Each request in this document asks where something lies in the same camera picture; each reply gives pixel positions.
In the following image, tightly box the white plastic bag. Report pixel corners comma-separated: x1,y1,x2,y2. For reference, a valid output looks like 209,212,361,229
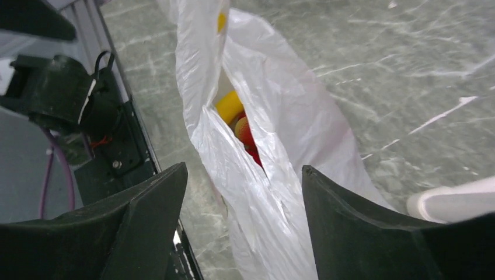
159,1,389,279

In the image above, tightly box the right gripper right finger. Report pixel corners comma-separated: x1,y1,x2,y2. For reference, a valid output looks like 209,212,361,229
302,165,494,279

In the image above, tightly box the yellow fake fruit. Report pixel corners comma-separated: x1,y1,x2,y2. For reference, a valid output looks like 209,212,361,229
215,90,244,124

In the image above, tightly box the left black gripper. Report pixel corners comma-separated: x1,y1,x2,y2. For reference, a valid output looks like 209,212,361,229
1,0,123,139

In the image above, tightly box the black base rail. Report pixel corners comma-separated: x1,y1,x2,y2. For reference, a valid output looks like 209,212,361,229
75,102,203,279

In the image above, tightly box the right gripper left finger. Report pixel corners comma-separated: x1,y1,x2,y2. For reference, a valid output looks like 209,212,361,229
1,163,188,279

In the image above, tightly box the white PVC pipe frame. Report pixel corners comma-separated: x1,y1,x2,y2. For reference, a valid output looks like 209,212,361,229
406,177,494,223

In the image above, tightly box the red orange fake fruit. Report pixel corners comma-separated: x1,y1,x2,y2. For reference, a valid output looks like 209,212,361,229
234,115,263,168

